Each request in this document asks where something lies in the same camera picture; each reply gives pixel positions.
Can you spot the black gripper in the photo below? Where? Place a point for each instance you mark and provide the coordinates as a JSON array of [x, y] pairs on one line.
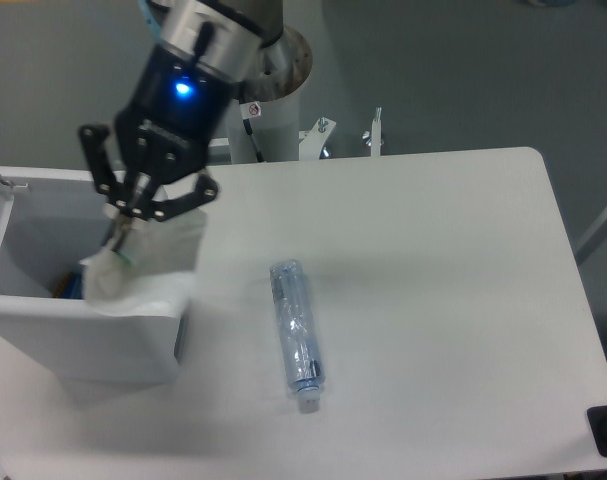
[[164, 133]]

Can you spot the crushed clear plastic bottle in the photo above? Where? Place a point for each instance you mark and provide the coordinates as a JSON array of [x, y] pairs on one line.
[[302, 361]]

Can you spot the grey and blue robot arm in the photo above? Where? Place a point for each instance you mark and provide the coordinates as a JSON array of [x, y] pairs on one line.
[[234, 40]]

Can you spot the white trash can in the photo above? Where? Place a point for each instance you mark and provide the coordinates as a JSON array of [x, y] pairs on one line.
[[52, 227]]

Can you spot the blue box in trash can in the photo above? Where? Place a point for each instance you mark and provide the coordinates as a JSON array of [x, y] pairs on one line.
[[69, 287]]

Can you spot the white left base bracket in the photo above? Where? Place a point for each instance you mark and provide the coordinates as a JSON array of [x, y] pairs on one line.
[[219, 151]]

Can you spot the white base bracket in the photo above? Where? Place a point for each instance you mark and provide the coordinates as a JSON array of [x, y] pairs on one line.
[[219, 151], [314, 143], [373, 138]]

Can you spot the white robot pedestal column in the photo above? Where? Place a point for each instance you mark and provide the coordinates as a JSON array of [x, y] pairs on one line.
[[263, 123]]

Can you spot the white far right base bracket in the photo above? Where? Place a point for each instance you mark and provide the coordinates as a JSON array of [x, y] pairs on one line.
[[373, 138]]

